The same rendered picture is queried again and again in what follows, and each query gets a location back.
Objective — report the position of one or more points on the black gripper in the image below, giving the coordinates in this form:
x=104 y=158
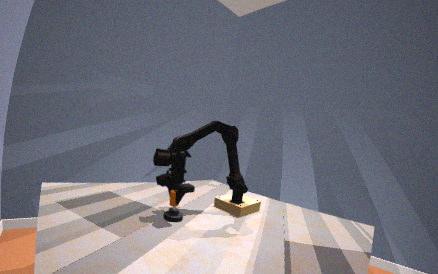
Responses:
x=179 y=188

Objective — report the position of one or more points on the orange knob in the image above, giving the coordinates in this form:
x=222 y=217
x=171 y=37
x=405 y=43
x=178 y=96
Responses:
x=173 y=198

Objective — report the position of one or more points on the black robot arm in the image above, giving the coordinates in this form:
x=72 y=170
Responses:
x=173 y=156

